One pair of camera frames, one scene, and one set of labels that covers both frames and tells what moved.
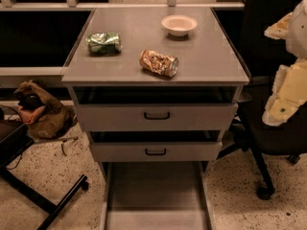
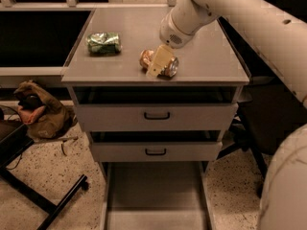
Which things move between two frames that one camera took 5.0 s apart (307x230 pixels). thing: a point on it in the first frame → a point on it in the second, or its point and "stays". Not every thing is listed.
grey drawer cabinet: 154,88 stays
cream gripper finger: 289,94 → 172,36
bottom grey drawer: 155,195 stays
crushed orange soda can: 167,65 stays
